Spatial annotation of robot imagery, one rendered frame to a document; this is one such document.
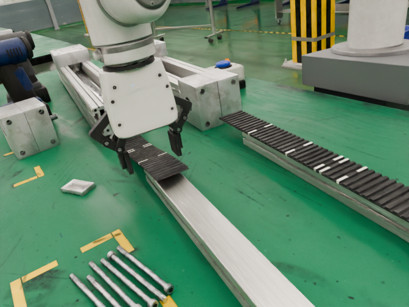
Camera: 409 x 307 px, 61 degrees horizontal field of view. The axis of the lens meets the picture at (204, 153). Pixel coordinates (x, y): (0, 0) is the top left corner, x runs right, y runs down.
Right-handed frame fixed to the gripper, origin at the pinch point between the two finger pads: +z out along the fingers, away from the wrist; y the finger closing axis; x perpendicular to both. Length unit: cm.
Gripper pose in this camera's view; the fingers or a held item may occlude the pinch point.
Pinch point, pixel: (152, 155)
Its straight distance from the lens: 57.6
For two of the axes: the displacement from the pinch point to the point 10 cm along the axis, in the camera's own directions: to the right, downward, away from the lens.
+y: 8.8, -3.3, 3.4
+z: 1.5, 8.8, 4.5
